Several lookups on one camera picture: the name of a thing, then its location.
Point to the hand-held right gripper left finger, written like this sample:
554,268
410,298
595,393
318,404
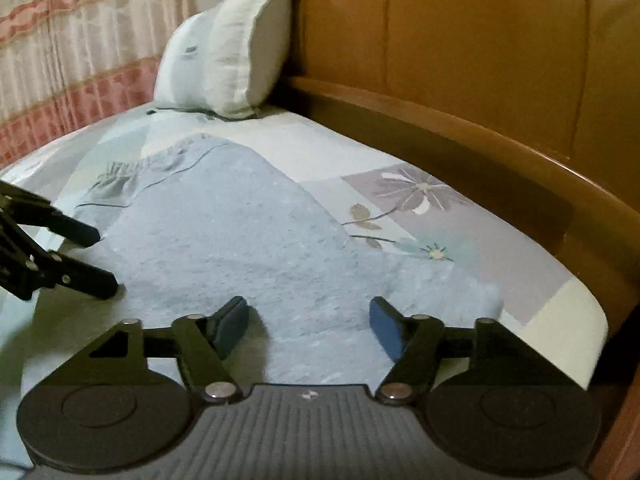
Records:
232,325

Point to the wooden headboard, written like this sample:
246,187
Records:
475,60

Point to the patchwork bed sheet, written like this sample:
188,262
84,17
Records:
450,280

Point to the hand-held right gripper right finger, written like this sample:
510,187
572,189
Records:
387,327

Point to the floral printed pillow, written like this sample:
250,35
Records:
230,45

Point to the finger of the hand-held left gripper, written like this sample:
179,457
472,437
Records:
70,227
90,282

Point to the red patterned curtain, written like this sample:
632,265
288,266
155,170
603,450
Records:
75,50

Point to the grey sweatpants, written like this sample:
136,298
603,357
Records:
240,240

